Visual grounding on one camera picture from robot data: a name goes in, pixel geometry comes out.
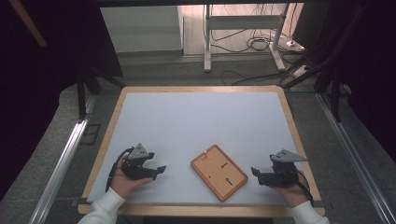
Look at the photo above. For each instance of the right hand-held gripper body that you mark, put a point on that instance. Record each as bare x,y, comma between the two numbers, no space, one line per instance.
281,177

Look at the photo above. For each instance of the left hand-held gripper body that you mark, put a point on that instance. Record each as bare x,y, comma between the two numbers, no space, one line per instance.
134,169

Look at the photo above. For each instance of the person's left hand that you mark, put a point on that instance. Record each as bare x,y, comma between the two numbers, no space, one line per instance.
122,183

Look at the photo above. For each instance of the person's right hand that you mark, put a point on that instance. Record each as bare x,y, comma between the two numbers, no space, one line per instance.
295,193

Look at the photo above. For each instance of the orange wooden board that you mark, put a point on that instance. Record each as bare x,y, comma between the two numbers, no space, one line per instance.
219,174

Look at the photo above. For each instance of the black metal stand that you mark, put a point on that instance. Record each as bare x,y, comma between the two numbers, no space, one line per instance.
82,93
334,93

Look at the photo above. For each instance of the white power strip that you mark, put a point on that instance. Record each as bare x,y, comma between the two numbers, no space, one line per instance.
301,71

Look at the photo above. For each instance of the dark curtain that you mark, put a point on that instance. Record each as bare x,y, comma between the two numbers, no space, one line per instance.
373,77
34,93

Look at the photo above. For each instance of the white cabinet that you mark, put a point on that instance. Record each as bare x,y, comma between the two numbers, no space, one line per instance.
141,29

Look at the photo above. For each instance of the white metal stand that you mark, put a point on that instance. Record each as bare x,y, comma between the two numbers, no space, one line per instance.
241,22

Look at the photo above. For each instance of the wooden bar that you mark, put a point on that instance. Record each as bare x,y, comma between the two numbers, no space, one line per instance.
28,21

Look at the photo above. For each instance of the aluminium rail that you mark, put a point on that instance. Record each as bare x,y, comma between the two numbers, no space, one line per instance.
355,155
62,165

